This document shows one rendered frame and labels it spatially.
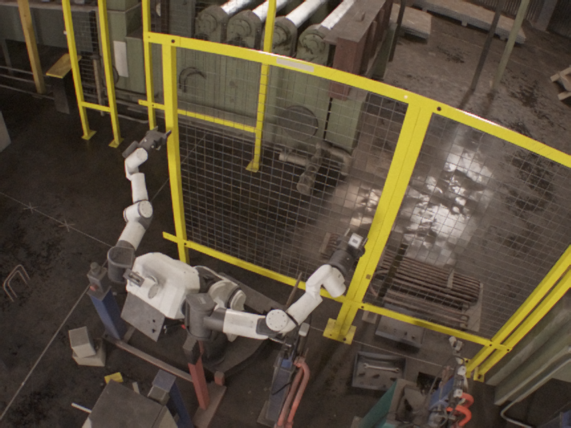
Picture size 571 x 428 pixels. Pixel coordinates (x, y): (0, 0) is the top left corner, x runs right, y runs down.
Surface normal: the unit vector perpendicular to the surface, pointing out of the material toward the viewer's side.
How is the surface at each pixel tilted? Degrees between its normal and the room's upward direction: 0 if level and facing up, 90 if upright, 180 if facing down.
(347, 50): 90
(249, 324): 23
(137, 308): 43
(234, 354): 0
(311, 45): 90
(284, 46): 90
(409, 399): 0
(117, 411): 0
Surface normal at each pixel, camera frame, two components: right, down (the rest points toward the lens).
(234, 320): 0.09, -0.34
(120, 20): -0.33, 0.66
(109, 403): 0.11, -0.68
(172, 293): -0.25, -0.10
